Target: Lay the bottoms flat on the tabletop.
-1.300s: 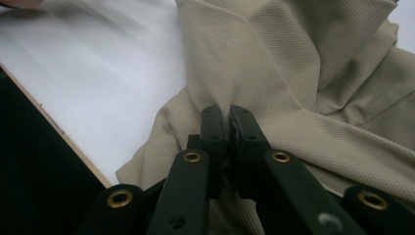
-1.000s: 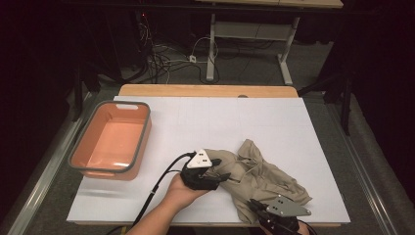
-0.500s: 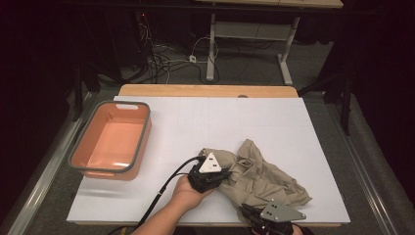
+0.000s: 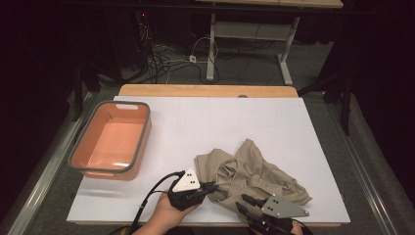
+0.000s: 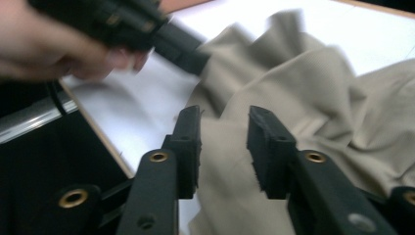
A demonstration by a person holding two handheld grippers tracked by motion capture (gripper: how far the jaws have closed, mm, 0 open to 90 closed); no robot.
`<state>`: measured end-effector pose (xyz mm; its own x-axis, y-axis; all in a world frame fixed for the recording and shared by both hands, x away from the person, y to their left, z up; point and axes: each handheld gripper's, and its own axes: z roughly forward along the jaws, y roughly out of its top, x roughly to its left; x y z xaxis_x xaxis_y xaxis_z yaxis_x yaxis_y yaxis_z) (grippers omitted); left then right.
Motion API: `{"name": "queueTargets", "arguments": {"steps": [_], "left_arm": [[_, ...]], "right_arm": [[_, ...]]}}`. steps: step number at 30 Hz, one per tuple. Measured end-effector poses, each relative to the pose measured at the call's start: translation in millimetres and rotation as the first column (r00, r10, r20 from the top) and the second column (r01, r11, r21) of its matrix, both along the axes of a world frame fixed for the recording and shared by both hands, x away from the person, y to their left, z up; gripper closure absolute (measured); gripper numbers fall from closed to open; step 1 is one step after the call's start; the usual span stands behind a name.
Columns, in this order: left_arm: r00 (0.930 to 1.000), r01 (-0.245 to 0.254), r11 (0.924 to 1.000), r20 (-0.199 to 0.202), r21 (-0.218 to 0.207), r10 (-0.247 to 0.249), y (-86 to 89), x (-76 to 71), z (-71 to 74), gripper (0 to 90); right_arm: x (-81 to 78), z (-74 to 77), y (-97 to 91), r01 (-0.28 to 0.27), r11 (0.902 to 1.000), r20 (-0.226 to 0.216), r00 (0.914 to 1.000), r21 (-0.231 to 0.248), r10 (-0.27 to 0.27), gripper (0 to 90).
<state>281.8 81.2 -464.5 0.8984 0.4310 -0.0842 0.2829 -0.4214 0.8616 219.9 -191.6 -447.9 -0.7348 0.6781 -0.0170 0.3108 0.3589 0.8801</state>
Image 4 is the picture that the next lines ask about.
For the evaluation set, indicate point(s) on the white power adapter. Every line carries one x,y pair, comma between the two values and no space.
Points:
192,58

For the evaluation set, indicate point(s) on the beige pants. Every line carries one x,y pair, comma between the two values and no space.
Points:
248,173

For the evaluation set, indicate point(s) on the metal floor rail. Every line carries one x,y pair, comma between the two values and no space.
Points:
362,169
49,169

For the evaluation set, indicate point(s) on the person's right hand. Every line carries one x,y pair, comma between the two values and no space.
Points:
296,230

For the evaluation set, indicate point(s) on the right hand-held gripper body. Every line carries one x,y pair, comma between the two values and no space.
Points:
280,210

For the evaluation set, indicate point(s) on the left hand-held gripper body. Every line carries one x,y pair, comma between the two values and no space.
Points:
184,194

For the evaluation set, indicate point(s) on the white board table cover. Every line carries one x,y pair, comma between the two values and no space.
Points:
195,130

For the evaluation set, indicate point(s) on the person's left hand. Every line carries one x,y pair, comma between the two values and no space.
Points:
168,213

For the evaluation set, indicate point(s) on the orange basket with grey rim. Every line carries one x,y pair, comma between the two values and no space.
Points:
111,137

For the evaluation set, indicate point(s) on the black stand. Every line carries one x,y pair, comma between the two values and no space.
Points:
345,107
77,98

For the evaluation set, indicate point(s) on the white-legged wooden desk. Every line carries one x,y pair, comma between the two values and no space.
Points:
211,49

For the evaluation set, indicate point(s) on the wooden table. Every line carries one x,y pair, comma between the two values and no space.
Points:
195,90

